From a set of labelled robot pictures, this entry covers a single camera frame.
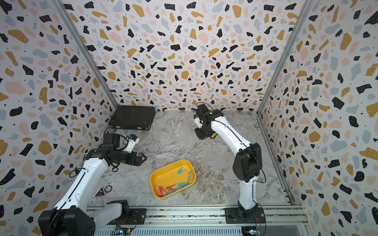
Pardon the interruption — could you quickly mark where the right frame post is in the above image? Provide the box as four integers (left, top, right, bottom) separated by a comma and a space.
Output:
256, 0, 314, 114

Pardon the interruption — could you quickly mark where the left frame post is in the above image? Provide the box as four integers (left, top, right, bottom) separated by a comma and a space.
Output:
51, 0, 119, 110

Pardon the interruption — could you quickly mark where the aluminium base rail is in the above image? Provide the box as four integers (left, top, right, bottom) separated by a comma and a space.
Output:
95, 205, 312, 236

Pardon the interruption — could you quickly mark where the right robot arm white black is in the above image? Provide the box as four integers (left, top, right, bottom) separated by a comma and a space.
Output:
194, 104, 262, 222

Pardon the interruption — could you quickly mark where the frame post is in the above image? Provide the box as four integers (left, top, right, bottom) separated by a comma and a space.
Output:
256, 0, 314, 114
51, 0, 119, 110

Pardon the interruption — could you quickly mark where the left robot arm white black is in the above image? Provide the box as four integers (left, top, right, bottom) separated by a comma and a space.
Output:
38, 133, 147, 236

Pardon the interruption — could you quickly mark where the red clothespin in box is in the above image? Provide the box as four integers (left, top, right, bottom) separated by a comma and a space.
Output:
165, 184, 177, 192

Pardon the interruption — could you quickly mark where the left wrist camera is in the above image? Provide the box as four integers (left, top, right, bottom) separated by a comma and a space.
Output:
124, 134, 139, 153

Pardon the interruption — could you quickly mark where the yellow plastic storage box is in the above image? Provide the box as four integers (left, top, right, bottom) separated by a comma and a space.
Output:
150, 159, 196, 199

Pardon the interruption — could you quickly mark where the black flat case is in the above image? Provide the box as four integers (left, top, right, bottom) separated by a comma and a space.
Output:
109, 106, 156, 130

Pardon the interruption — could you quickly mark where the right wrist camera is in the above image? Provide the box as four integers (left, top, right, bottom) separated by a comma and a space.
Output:
194, 114, 202, 128

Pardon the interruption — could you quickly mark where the teal clothespin in box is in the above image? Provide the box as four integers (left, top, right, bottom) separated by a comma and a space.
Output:
176, 166, 186, 175

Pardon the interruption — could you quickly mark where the warning triangle sticker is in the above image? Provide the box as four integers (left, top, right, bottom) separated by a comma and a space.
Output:
94, 186, 106, 198

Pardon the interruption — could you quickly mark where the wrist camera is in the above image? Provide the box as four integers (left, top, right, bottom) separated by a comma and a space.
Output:
194, 114, 202, 128
124, 134, 139, 153

